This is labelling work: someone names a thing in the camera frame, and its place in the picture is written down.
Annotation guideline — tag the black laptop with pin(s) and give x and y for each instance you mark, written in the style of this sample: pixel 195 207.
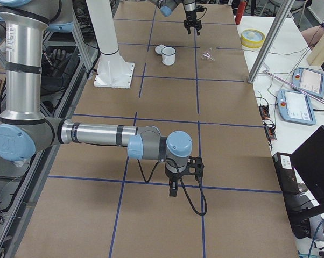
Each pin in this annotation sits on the black laptop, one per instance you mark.
pixel 308 160

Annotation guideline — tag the far teach pendant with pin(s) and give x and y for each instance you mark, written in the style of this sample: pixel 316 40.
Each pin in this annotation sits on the far teach pendant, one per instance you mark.
pixel 309 80

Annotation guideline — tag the teach pendant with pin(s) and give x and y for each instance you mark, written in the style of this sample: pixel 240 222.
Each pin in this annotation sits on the teach pendant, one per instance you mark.
pixel 309 80
pixel 295 107

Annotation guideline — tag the white enamel cup lid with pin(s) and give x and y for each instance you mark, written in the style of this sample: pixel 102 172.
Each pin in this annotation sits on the white enamel cup lid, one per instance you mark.
pixel 158 49

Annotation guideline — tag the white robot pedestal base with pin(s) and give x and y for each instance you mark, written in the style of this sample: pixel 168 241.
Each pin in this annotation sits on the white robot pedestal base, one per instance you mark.
pixel 112 70

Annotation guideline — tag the black computer box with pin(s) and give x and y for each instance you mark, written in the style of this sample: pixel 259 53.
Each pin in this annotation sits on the black computer box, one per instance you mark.
pixel 304 217

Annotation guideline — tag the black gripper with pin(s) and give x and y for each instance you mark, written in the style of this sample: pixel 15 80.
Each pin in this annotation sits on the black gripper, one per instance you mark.
pixel 190 14
pixel 173 177

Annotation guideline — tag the aluminium frame post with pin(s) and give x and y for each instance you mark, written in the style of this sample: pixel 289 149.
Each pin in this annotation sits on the aluminium frame post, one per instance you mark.
pixel 270 38

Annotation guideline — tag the clear plastic funnel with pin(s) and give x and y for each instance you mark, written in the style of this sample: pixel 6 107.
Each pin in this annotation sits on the clear plastic funnel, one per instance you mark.
pixel 207 55

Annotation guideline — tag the yellow tape roll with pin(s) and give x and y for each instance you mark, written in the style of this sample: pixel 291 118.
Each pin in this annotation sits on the yellow tape roll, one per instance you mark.
pixel 252 38

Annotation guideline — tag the red cylinder bottle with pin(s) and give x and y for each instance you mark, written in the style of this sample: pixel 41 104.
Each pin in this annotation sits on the red cylinder bottle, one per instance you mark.
pixel 240 11

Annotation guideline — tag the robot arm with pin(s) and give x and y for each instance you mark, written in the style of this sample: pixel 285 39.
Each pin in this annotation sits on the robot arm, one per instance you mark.
pixel 24 130
pixel 191 9

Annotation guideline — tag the white enamel mug blue rim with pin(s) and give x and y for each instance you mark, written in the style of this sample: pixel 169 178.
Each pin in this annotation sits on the white enamel mug blue rim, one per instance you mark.
pixel 168 56

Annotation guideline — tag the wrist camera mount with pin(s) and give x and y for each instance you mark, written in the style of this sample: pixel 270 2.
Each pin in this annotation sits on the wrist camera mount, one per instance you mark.
pixel 195 168

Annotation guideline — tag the near teach pendant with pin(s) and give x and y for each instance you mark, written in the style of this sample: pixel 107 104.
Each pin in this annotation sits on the near teach pendant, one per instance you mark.
pixel 295 107

